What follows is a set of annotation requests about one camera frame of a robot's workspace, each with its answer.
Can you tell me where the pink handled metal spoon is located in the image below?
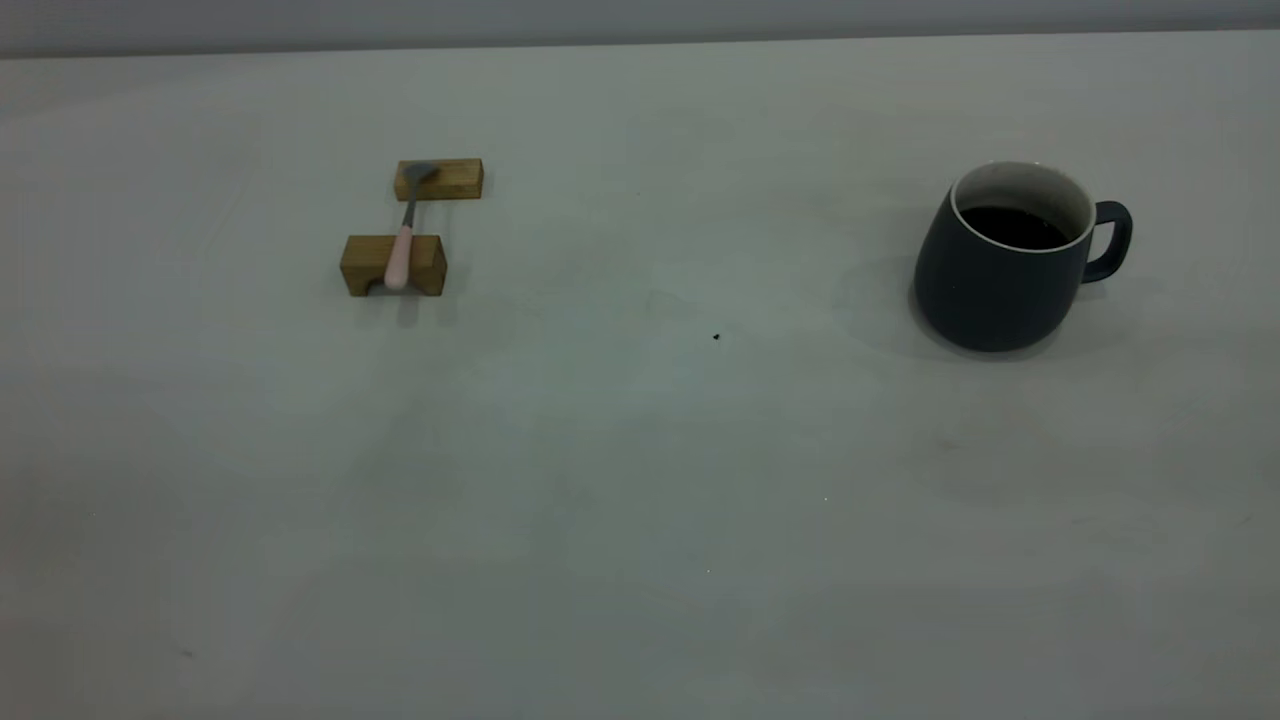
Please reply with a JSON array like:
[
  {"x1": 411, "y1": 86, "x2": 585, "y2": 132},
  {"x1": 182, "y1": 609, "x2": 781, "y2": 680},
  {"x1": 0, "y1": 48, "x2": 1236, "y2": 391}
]
[{"x1": 384, "y1": 163, "x2": 441, "y2": 293}]

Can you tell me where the dark grey ceramic cup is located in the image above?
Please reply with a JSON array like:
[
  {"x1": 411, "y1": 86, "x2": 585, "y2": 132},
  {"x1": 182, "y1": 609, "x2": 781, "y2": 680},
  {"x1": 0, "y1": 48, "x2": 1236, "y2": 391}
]
[{"x1": 912, "y1": 160, "x2": 1134, "y2": 353}]

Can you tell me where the flat rectangular wooden block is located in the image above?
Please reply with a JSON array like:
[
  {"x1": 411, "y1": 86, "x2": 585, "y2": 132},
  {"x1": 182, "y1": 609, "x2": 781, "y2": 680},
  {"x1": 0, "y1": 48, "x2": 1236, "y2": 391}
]
[{"x1": 393, "y1": 158, "x2": 485, "y2": 202}]

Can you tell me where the arched wooden block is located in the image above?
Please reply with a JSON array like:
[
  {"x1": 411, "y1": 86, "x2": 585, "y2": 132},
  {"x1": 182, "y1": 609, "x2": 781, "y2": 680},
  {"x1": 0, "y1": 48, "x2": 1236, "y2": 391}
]
[{"x1": 339, "y1": 234, "x2": 448, "y2": 298}]

